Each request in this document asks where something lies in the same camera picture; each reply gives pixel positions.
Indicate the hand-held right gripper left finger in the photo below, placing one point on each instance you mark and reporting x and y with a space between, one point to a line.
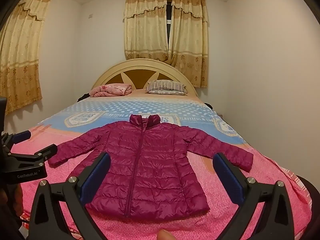
96 177

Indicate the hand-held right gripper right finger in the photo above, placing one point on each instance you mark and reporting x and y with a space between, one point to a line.
228 177

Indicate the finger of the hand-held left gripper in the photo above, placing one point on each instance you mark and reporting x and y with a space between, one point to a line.
21 136
37 155

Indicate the magenta quilted down jacket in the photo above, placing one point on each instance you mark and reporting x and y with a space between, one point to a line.
150 165

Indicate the person's left hand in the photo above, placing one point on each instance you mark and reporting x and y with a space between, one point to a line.
18 200

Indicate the person's right hand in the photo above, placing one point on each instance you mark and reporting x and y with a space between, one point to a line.
165 235

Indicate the blue pink printed bedsheet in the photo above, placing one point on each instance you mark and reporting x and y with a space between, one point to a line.
112 120

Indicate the black cloth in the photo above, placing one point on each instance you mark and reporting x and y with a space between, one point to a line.
85 96

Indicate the wide yellow floral curtain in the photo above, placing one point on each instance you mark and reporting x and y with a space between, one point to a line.
21 50

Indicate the pink floral folded blanket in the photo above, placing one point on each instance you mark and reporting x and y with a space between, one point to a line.
111 90

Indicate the striped pillow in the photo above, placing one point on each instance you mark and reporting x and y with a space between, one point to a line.
166 87

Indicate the cream wooden headboard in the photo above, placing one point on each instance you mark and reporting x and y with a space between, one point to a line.
136 71

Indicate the long yellow floral curtain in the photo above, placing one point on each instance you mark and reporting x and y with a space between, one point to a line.
190 40

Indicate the short yellow floral curtain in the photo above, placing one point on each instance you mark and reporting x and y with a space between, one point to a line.
146 27

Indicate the dark window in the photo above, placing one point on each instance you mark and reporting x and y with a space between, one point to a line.
169 17

